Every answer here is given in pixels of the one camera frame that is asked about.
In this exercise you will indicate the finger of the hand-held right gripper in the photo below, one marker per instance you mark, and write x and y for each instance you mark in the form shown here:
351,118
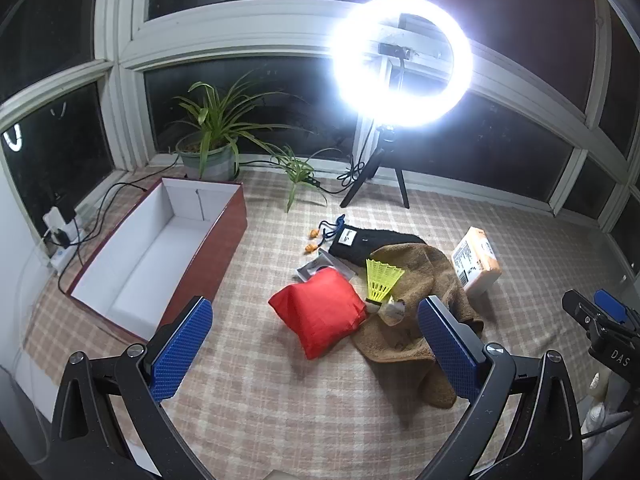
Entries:
582,310
612,305

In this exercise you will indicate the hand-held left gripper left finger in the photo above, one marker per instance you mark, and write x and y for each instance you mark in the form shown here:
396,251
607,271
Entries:
180,350

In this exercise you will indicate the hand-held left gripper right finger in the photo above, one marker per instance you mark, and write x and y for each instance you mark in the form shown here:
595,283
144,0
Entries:
447,350

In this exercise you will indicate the brown towel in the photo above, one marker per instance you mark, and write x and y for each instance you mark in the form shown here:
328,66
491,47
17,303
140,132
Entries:
430,275

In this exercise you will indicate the orange white tissue pack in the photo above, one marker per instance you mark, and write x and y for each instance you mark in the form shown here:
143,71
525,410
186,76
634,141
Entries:
475,260

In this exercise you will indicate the dark red storage box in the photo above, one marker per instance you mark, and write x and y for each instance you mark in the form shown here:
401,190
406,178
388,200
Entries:
150,260

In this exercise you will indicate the red fabric pouch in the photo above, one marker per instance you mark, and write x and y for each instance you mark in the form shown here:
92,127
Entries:
320,310

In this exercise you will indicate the yellow shuttlecock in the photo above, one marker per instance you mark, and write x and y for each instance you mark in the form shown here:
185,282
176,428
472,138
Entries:
380,277

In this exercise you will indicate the black pouch with white label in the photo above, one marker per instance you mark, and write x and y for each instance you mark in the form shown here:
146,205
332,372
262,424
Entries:
380,242

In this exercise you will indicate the white power strip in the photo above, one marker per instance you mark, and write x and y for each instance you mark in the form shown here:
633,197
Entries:
62,255

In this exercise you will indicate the clear plastic packet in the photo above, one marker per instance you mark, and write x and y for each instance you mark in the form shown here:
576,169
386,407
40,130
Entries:
311,271

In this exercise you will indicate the black plug adapter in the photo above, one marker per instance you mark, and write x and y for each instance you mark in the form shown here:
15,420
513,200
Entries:
61,236

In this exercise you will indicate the white charger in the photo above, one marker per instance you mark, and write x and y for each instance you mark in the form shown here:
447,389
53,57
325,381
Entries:
54,219

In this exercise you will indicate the black power brick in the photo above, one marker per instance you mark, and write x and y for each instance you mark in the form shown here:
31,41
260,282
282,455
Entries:
64,206

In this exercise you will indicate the potted spider plant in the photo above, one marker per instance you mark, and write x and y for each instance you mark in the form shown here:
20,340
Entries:
210,157

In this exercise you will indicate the black tripod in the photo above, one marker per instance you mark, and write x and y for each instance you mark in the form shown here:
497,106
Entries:
372,170

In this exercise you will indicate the small spider plant offshoot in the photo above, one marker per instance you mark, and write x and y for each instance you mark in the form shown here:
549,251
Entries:
295,170

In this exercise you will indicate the white window frame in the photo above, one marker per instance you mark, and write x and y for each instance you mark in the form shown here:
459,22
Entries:
250,35

